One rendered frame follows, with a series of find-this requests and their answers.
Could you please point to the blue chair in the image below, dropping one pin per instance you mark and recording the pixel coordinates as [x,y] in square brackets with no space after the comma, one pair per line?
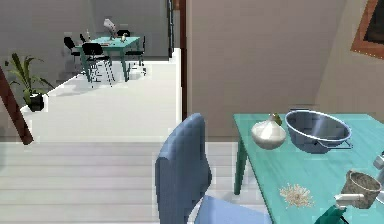
[182,166]

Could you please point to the white round vase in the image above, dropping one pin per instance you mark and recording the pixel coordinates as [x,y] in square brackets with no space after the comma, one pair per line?
[268,134]

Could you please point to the black chair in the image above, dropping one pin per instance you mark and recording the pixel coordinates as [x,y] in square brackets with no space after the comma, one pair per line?
[70,45]
[95,53]
[136,53]

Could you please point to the small teal dining table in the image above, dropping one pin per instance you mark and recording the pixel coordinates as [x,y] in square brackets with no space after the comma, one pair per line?
[115,45]

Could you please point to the grey tilted object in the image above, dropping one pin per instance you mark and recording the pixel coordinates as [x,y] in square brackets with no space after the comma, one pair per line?
[110,27]

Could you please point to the grey metal bowl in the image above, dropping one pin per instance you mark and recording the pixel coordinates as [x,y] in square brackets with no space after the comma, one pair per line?
[315,131]

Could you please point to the green house plant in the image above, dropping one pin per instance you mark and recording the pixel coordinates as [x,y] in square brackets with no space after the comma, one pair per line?
[28,80]

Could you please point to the white and green utensil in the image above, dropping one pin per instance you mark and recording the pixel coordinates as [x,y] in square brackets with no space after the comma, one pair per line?
[336,208]

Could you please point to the brown wooden beam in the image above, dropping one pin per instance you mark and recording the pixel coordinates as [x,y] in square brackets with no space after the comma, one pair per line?
[11,106]

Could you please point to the grey stone cup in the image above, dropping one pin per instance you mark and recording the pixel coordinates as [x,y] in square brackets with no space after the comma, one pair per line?
[360,188]

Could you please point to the wooden framed picture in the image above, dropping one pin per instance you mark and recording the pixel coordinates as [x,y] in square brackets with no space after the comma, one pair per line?
[370,30]

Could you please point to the silver metal object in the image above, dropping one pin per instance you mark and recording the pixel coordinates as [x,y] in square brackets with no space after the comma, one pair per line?
[379,173]

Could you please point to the brown door frame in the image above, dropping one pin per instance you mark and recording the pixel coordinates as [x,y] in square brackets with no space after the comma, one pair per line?
[183,60]

